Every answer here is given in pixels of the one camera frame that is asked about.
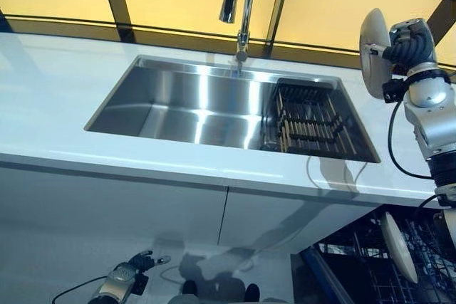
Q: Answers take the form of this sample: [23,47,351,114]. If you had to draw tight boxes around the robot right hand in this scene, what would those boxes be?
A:
[368,17,438,75]

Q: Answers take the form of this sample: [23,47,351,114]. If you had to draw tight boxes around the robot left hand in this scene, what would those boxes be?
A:
[106,249,172,297]

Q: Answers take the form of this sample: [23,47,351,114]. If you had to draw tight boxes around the white round ceramic plate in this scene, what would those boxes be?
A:
[358,7,393,100]
[380,211,419,285]

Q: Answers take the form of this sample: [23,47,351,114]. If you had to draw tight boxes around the dishwasher with open door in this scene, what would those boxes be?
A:
[298,205,456,304]

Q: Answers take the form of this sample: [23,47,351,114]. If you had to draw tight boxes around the silver robot left leg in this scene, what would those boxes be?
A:
[166,293,201,304]

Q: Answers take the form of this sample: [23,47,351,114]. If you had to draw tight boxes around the black robot left foot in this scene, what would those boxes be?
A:
[182,279,201,297]

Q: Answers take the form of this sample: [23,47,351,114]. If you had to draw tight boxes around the black robot foot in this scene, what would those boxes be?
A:
[245,283,261,302]
[182,279,201,297]

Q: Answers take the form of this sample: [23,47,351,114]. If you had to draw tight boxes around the black robot right foot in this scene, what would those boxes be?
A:
[245,283,261,302]

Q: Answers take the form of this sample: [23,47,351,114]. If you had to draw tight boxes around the black dish rack metal rods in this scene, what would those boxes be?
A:
[261,77,361,158]

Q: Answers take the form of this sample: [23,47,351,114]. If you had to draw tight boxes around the narrow white glossy cabinet door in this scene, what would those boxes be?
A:
[217,185,383,256]

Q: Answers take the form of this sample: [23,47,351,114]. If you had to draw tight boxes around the chrome gooseneck kitchen faucet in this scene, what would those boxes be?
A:
[217,0,260,75]

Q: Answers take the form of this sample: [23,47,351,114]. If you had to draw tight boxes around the stainless steel sink basin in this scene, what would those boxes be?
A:
[83,53,383,165]

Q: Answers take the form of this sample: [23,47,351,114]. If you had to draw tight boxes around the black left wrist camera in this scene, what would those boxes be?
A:
[133,273,150,297]

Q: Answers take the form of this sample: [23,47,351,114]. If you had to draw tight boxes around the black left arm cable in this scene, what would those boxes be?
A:
[51,275,110,304]

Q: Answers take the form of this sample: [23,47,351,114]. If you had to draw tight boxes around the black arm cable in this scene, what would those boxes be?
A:
[387,100,456,209]
[51,275,110,304]

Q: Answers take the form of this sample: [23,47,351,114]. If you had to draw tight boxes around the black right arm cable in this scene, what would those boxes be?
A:
[387,100,456,209]

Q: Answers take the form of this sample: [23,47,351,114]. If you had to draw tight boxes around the wire dishwasher rack basket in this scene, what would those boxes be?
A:
[316,210,456,304]

